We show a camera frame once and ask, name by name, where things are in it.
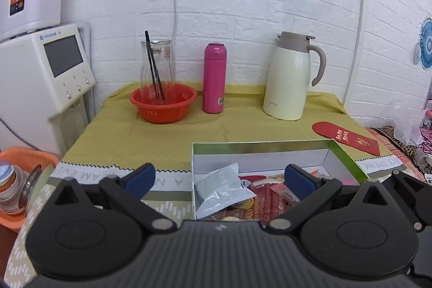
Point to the glass pitcher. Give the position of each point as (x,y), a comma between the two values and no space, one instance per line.
(166,72)

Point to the large blue decorative plate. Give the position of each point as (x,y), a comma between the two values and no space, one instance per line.
(427,45)

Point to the pink sausage packet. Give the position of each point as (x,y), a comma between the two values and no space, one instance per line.
(281,193)

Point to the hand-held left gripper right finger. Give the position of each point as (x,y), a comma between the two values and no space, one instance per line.
(298,180)

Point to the pink thermos bottle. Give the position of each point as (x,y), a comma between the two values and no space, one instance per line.
(214,78)

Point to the white wall pipe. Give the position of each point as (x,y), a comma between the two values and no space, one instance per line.
(359,21)

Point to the stack of white bowls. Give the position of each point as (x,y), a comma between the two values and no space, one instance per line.
(8,186)

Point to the orange plastic basket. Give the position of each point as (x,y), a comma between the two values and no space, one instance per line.
(23,153)

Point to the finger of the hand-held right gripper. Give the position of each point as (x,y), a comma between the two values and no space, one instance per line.
(415,200)

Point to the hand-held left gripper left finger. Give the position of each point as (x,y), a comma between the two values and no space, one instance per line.
(140,175)

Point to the green cardboard box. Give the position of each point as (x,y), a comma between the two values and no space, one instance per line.
(263,156)

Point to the grey teal patterned table mat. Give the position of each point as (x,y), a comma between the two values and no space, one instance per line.
(168,207)

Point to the red envelope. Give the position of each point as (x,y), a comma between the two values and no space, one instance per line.
(344,136)

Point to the yellow tablecloth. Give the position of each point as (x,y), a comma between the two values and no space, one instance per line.
(135,146)

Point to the white appliance with screen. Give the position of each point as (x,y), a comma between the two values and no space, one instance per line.
(33,92)

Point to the red nuts bag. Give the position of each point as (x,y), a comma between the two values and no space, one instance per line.
(260,208)

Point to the clear plastic bag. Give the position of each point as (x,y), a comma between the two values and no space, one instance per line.
(410,122)

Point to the silver snack packet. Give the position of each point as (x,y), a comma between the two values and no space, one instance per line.
(219,190)

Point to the steel bowl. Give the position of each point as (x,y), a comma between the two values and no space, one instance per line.
(32,183)

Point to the leopard print cloth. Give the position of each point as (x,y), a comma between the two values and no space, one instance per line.
(405,146)

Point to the cream thermos jug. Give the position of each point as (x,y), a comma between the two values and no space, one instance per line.
(287,82)

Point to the pink lid jar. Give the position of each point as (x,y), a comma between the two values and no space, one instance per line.
(428,121)

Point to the black straw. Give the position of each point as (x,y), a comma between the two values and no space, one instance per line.
(153,65)
(154,75)

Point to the small blue decorative plate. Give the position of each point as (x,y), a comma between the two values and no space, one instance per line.
(417,56)

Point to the red plastic basket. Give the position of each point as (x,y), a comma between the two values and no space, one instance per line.
(162,111)

